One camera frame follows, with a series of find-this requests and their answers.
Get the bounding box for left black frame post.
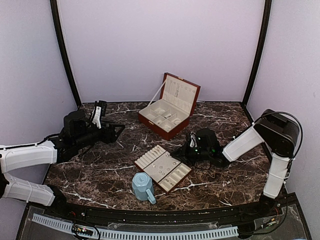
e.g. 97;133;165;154
49;0;82;108

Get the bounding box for white slotted cable duct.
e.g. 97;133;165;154
31;213;239;240

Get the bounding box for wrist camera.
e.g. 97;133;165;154
89;100;107;129
188;132;198;148

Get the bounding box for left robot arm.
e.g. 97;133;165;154
0;109;125;218

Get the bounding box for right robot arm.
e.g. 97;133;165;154
171;109;303;217

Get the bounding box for black frame post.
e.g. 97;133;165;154
49;0;82;108
241;0;272;108

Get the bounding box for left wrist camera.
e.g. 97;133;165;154
89;100;107;129

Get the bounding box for right black frame post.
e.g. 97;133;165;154
241;0;272;108

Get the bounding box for light blue mug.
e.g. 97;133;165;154
132;172;156;205

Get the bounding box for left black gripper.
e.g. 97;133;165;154
74;119;125;150

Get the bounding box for red jewelry tray insert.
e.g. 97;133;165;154
134;145;192;194

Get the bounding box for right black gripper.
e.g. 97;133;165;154
171;141;212;166

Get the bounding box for black front rail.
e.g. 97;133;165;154
44;195;287;226

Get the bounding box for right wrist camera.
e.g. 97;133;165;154
188;132;198;148

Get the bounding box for red wooden jewelry box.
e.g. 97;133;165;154
138;72;201;141

